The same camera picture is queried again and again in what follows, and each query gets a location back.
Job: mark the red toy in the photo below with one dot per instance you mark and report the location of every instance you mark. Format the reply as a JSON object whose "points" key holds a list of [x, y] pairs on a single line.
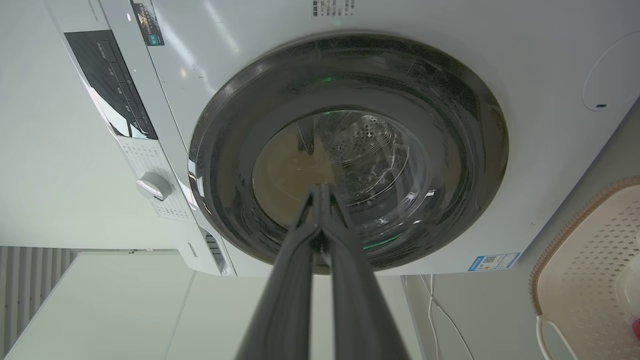
{"points": [[636, 329]]}

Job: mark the silver washing machine dial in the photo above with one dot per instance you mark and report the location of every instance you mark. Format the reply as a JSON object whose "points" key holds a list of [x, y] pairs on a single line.
{"points": [[153, 186]]}

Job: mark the beige perforated laundry basket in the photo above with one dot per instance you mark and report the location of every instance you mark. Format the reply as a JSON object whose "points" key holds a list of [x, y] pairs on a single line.
{"points": [[590, 280]]}

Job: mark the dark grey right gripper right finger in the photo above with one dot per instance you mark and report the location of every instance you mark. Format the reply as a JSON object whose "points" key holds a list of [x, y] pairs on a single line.
{"points": [[360, 310]]}

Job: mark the round dark washing machine door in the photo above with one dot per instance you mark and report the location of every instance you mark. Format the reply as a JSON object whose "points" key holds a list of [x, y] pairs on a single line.
{"points": [[348, 152]]}

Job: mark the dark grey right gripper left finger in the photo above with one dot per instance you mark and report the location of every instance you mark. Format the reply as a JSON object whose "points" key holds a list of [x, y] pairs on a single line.
{"points": [[280, 310]]}

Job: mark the white front-load washing machine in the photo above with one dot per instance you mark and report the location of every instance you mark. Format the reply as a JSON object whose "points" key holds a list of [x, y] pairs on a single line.
{"points": [[350, 125]]}

